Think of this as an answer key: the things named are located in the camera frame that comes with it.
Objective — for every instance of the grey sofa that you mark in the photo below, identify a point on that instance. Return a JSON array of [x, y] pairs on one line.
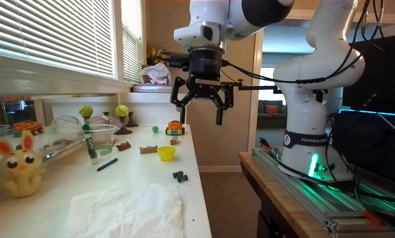
[[271, 115]]

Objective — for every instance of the clear plastic bag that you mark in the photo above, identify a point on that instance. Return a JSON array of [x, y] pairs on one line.
[[66, 127]]

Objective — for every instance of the aluminium rail frame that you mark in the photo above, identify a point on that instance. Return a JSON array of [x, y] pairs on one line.
[[320, 199]]

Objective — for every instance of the large white window blind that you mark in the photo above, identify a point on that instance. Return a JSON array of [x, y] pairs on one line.
[[46, 35]]

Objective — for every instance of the yellow-green tennis ball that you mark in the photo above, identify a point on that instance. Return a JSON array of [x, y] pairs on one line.
[[121, 110]]

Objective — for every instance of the dark yellow ornament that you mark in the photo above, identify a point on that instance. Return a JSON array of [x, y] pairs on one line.
[[157, 56]]

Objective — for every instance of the yellow bunny toy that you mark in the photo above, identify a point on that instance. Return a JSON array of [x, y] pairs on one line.
[[18, 169]]

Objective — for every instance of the medium brown wooden block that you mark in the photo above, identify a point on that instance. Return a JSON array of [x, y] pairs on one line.
[[148, 150]]

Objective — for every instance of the small white window blind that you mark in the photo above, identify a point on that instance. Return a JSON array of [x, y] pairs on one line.
[[131, 53]]

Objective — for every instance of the yellow plastic cup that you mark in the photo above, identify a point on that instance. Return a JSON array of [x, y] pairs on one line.
[[165, 154]]

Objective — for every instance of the white crumpled cloth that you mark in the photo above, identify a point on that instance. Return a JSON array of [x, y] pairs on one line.
[[125, 212]]

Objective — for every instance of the clear plastic cup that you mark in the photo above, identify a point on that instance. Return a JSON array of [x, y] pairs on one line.
[[106, 140]]

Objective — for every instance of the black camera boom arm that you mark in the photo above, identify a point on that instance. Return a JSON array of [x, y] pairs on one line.
[[258, 86]]

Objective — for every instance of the white plastic bag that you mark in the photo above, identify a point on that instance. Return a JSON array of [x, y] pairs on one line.
[[154, 74]]

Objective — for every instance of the wooden workbench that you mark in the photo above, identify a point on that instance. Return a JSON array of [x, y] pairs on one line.
[[284, 207]]

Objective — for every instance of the black toy car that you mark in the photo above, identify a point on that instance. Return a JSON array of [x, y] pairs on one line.
[[180, 176]]

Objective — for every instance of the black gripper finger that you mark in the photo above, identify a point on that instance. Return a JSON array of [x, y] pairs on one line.
[[178, 94], [224, 99]]

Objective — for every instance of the light tan wooden block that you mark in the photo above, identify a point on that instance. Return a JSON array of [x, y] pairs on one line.
[[174, 140]]

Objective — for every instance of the green pom pom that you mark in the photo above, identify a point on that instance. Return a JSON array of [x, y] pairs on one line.
[[154, 130]]

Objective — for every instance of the green marker pen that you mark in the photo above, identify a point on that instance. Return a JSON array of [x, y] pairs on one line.
[[91, 147]]

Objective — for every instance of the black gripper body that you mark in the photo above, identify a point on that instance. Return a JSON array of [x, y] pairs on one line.
[[206, 66]]

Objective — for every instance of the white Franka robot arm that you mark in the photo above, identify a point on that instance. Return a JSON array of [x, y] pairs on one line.
[[310, 88]]

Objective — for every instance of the black monitor screen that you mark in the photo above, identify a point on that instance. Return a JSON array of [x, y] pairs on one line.
[[382, 74]]

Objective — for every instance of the black marker pen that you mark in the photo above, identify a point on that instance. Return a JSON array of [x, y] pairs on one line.
[[107, 164]]

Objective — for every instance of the orange toy car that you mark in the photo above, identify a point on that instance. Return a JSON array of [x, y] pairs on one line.
[[174, 128]]

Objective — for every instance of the black computer case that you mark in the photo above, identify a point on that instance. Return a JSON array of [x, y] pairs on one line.
[[368, 146]]

